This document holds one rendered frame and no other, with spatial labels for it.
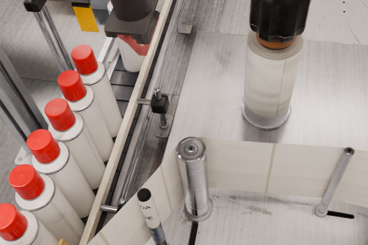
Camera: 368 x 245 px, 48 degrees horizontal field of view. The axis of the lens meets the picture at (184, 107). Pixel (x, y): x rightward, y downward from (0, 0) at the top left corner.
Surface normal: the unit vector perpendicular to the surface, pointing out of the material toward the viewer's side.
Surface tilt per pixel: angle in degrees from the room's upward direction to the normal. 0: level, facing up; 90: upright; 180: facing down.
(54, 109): 3
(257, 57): 92
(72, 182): 90
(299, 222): 0
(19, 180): 2
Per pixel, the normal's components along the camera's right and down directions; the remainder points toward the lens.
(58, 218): 0.70, 0.54
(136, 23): -0.07, -0.59
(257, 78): -0.66, 0.65
